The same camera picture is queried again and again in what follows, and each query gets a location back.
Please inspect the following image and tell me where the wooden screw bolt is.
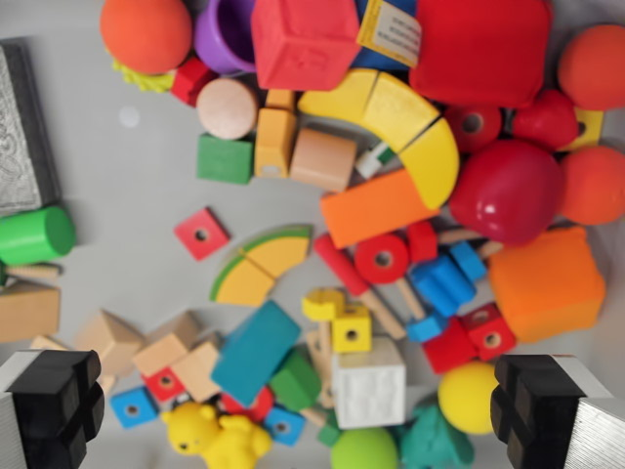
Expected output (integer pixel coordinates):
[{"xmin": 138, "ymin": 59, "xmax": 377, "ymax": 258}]
[{"xmin": 0, "ymin": 262, "xmax": 64, "ymax": 282}]

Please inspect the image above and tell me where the red wooden cube with hole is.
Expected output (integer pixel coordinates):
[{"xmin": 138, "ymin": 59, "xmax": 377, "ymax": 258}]
[
  {"xmin": 460, "ymin": 302, "xmax": 519, "ymax": 363},
  {"xmin": 141, "ymin": 365, "xmax": 188, "ymax": 405}
]

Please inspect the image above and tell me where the orange foam ball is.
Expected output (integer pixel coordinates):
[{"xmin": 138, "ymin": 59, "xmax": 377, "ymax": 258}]
[
  {"xmin": 556, "ymin": 146, "xmax": 625, "ymax": 227},
  {"xmin": 557, "ymin": 24, "xmax": 625, "ymax": 111},
  {"xmin": 100, "ymin": 0, "xmax": 193, "ymax": 76}
]

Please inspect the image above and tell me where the red wooden block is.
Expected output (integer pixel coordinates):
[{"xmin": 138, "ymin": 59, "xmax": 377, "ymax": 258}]
[
  {"xmin": 421, "ymin": 317, "xmax": 479, "ymax": 376},
  {"xmin": 170, "ymin": 57, "xmax": 217, "ymax": 108}
]

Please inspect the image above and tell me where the blue wooden grooved block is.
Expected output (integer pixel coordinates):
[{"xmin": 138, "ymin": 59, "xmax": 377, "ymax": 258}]
[{"xmin": 408, "ymin": 253, "xmax": 479, "ymax": 320}]

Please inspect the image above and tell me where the red wooden wheel with hole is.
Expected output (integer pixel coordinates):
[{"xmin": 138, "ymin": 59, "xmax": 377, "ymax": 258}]
[{"xmin": 353, "ymin": 233, "xmax": 412, "ymax": 286}]

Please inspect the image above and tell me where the large natural wooden block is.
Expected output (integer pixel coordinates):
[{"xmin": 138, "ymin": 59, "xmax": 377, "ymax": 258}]
[{"xmin": 0, "ymin": 281, "xmax": 63, "ymax": 344}]

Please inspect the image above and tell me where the yellow rubber bear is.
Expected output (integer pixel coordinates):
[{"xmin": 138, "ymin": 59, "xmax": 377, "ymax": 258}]
[{"xmin": 160, "ymin": 401, "xmax": 273, "ymax": 469}]

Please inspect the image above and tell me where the glossy red toy apple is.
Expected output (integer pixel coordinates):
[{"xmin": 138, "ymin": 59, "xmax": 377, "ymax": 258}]
[{"xmin": 448, "ymin": 139, "xmax": 568, "ymax": 247}]

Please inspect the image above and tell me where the small white green toy piece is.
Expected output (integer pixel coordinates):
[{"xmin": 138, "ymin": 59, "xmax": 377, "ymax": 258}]
[{"xmin": 354, "ymin": 141, "xmax": 397, "ymax": 180}]

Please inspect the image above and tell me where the green foam ball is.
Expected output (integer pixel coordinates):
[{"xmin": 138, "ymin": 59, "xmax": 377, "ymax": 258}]
[{"xmin": 329, "ymin": 427, "xmax": 399, "ymax": 469}]

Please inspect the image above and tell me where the green wooden cube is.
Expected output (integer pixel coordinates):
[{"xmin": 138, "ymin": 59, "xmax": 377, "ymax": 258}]
[{"xmin": 195, "ymin": 132, "xmax": 256, "ymax": 186}]

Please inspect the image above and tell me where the blue wooden cube with hole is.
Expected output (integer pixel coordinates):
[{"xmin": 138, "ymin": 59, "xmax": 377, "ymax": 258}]
[
  {"xmin": 263, "ymin": 405, "xmax": 308, "ymax": 448},
  {"xmin": 108, "ymin": 385, "xmax": 161, "ymax": 431}
]

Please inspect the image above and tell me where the yellow-green spiky rubber toy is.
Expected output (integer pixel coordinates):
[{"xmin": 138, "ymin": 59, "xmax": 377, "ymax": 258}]
[{"xmin": 111, "ymin": 58, "xmax": 178, "ymax": 95}]

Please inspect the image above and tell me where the small green wooden block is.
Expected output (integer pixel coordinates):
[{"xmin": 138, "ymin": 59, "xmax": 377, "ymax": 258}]
[{"xmin": 317, "ymin": 421, "xmax": 344, "ymax": 448}]

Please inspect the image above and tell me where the small blue wooden nut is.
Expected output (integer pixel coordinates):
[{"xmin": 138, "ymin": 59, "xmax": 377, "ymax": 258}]
[{"xmin": 405, "ymin": 312, "xmax": 451, "ymax": 344}]

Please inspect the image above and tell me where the grey textured box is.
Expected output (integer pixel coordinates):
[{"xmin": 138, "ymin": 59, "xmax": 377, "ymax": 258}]
[{"xmin": 0, "ymin": 37, "xmax": 63, "ymax": 219}]

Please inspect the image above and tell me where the yellow wooden banana middle piece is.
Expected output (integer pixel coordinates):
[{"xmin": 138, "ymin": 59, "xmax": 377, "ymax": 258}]
[{"xmin": 362, "ymin": 72, "xmax": 442, "ymax": 153}]

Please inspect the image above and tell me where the yellow wooden banana end piece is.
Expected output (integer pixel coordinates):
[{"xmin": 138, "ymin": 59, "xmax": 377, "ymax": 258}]
[
  {"xmin": 398, "ymin": 116, "xmax": 461, "ymax": 211},
  {"xmin": 297, "ymin": 67, "xmax": 381, "ymax": 131}
]

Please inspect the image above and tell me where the green wooden cylinder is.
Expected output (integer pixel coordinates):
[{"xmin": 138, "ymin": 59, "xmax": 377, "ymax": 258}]
[{"xmin": 0, "ymin": 204, "xmax": 77, "ymax": 267}]

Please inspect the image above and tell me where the natural wooden rod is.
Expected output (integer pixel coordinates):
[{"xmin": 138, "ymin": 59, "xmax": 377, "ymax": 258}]
[{"xmin": 304, "ymin": 320, "xmax": 339, "ymax": 409}]

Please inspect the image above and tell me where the wooden melon slice piece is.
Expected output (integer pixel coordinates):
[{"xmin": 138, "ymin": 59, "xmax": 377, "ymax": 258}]
[
  {"xmin": 209, "ymin": 248, "xmax": 277, "ymax": 309},
  {"xmin": 238, "ymin": 224, "xmax": 314, "ymax": 280}
]

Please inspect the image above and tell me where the purple plastic cup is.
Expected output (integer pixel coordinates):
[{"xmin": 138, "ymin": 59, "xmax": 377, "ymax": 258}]
[{"xmin": 192, "ymin": 0, "xmax": 258, "ymax": 75}]

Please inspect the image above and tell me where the yellow foam ball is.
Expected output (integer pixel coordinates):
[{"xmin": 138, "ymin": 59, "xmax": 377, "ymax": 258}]
[{"xmin": 437, "ymin": 361, "xmax": 501, "ymax": 437}]

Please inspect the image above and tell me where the yellow printed label tag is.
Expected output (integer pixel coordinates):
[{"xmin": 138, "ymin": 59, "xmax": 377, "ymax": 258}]
[{"xmin": 355, "ymin": 0, "xmax": 423, "ymax": 69}]

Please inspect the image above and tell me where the red wooden disc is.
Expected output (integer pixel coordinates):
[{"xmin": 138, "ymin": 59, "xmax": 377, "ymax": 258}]
[{"xmin": 218, "ymin": 385, "xmax": 276, "ymax": 424}]

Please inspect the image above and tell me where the small red toy pear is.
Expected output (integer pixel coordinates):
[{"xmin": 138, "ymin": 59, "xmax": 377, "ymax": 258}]
[{"xmin": 511, "ymin": 89, "xmax": 580, "ymax": 152}]

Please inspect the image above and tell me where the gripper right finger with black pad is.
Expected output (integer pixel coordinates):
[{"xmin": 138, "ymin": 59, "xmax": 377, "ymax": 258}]
[{"xmin": 489, "ymin": 354, "xmax": 625, "ymax": 469}]

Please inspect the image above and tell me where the teal rectangular block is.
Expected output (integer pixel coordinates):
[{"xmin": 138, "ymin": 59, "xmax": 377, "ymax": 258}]
[{"xmin": 210, "ymin": 299, "xmax": 303, "ymax": 408}]

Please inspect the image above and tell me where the yellow wooden cube with hole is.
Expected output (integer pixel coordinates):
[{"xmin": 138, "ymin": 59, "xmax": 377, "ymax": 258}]
[
  {"xmin": 559, "ymin": 107, "xmax": 606, "ymax": 153},
  {"xmin": 331, "ymin": 304, "xmax": 373, "ymax": 355}
]

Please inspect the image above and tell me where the yellow wooden nut piece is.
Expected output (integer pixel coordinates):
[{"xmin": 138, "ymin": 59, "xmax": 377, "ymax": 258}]
[{"xmin": 302, "ymin": 286, "xmax": 349, "ymax": 322}]

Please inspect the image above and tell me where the natural wooden bolt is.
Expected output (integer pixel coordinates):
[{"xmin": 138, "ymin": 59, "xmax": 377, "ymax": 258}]
[{"xmin": 437, "ymin": 226, "xmax": 505, "ymax": 261}]

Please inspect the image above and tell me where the orange rectangular block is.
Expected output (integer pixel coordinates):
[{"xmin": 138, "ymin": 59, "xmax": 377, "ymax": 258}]
[{"xmin": 318, "ymin": 167, "xmax": 441, "ymax": 251}]

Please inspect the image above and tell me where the red wooden bead with hole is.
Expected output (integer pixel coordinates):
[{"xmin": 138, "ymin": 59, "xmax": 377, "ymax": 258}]
[{"xmin": 442, "ymin": 104, "xmax": 504, "ymax": 155}]

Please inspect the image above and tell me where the orange foam cube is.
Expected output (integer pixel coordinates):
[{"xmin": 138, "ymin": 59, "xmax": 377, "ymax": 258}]
[{"xmin": 487, "ymin": 226, "xmax": 607, "ymax": 344}]

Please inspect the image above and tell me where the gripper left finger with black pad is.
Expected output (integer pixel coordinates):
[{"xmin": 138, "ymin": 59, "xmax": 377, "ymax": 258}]
[{"xmin": 0, "ymin": 349, "xmax": 105, "ymax": 469}]

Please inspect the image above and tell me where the pink-red foam cube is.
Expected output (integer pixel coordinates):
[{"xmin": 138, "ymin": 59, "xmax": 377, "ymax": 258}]
[{"xmin": 250, "ymin": 0, "xmax": 362, "ymax": 93}]

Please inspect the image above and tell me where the teal rubber animal toy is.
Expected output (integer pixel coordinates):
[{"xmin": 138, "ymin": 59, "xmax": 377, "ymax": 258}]
[{"xmin": 396, "ymin": 402, "xmax": 477, "ymax": 469}]

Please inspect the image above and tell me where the natural wooden cylinder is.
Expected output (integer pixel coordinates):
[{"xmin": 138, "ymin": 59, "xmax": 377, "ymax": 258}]
[{"xmin": 195, "ymin": 77, "xmax": 260, "ymax": 142}]

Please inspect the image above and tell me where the red wooden hex nut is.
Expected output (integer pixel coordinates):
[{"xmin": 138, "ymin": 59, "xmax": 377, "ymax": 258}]
[{"xmin": 404, "ymin": 220, "xmax": 439, "ymax": 266}]

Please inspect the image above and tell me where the white foam cube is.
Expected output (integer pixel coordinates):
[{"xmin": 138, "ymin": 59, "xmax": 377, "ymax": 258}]
[{"xmin": 331, "ymin": 336, "xmax": 408, "ymax": 431}]

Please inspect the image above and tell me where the small orange wooden piece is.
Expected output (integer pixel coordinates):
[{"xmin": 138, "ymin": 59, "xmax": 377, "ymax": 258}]
[{"xmin": 265, "ymin": 88, "xmax": 298, "ymax": 111}]

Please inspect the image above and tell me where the yellow-orange block with velcro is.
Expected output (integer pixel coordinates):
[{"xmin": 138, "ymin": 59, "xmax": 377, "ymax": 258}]
[{"xmin": 253, "ymin": 107, "xmax": 299, "ymax": 180}]

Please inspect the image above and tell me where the flat red square nut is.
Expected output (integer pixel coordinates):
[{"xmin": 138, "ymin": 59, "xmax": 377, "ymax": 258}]
[{"xmin": 173, "ymin": 206, "xmax": 232, "ymax": 263}]

